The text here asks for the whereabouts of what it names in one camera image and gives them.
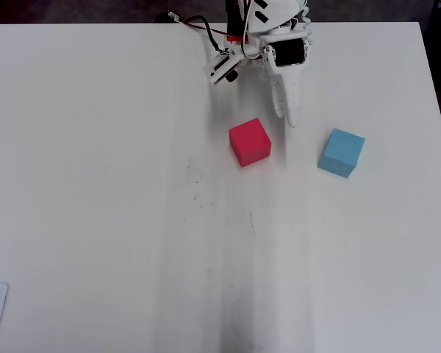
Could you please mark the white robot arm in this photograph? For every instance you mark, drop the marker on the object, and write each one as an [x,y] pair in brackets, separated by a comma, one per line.
[275,14]

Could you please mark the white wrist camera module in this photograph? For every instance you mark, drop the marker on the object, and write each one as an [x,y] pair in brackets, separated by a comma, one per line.
[220,68]

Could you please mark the blue foam cube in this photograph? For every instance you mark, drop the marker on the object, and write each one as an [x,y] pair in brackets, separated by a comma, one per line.
[340,154]

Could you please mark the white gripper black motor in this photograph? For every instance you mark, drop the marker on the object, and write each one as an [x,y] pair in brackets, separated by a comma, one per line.
[289,52]

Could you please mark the red foam cube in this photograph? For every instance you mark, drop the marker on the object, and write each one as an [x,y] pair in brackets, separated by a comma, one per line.
[250,143]

